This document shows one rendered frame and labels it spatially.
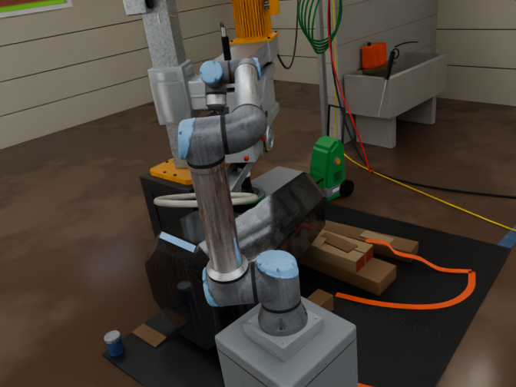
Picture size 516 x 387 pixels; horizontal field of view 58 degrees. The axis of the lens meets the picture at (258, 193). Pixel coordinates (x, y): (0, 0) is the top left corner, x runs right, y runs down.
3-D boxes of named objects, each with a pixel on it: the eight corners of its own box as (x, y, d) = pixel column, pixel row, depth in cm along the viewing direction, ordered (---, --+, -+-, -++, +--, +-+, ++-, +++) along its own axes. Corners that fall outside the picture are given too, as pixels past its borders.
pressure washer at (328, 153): (330, 183, 482) (325, 102, 444) (355, 193, 456) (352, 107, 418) (304, 195, 466) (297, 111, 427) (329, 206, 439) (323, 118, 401)
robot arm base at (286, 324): (318, 319, 175) (316, 296, 171) (281, 343, 164) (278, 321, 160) (284, 299, 189) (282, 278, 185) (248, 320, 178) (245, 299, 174)
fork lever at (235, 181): (238, 152, 304) (236, 145, 302) (266, 151, 299) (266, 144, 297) (204, 199, 244) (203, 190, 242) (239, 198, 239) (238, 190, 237)
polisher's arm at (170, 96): (148, 118, 338) (140, 84, 327) (168, 104, 368) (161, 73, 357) (245, 114, 318) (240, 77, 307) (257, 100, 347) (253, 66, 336)
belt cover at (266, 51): (246, 61, 335) (243, 37, 328) (279, 57, 329) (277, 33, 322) (203, 97, 252) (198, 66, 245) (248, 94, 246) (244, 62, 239)
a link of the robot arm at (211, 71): (226, 57, 177) (229, 63, 189) (196, 60, 177) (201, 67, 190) (229, 81, 178) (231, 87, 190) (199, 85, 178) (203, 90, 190)
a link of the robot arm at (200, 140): (256, 312, 168) (226, 127, 125) (208, 317, 168) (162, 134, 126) (254, 281, 181) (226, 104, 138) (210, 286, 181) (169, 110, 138)
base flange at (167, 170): (147, 174, 368) (146, 169, 366) (192, 153, 400) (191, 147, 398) (189, 186, 338) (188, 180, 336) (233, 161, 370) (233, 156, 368)
